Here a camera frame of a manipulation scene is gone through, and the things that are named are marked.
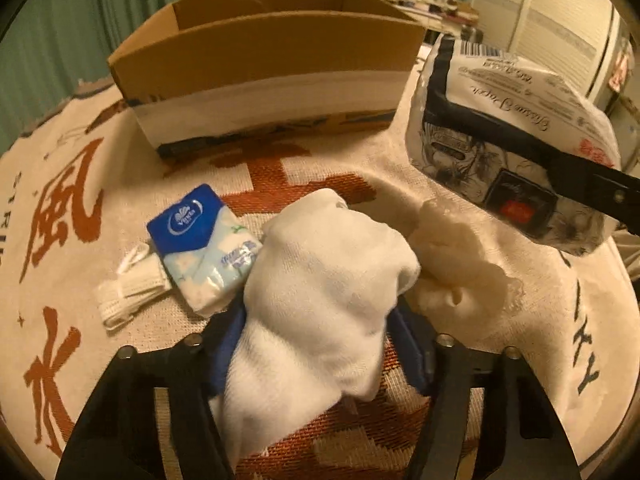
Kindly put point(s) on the white sock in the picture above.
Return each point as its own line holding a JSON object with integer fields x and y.
{"x": 320, "y": 300}

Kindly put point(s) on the beige printed blanket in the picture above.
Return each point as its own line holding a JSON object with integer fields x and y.
{"x": 130, "y": 175}

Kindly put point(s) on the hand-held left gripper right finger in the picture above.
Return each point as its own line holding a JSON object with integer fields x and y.
{"x": 410, "y": 350}

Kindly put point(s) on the cluttered desk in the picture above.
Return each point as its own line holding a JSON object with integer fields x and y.
{"x": 430, "y": 10}

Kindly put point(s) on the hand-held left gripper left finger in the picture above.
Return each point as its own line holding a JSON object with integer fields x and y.
{"x": 226, "y": 357}

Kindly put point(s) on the green curtain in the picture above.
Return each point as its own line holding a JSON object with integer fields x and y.
{"x": 75, "y": 20}

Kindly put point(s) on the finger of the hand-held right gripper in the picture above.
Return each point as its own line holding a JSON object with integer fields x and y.
{"x": 590, "y": 182}

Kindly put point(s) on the cardboard box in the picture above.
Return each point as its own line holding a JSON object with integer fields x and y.
{"x": 260, "y": 60}

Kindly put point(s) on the small blue tissue pack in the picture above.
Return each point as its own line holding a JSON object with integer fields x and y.
{"x": 200, "y": 242}

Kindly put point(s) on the red door decoration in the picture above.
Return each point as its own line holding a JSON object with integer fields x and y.
{"x": 620, "y": 65}

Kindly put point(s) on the white wardrobe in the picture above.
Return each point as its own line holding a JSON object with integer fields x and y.
{"x": 550, "y": 20}

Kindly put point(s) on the crumpled white cloth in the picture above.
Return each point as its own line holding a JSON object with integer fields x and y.
{"x": 450, "y": 260}

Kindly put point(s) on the large floral tissue pack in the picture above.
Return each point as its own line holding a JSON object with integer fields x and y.
{"x": 525, "y": 110}

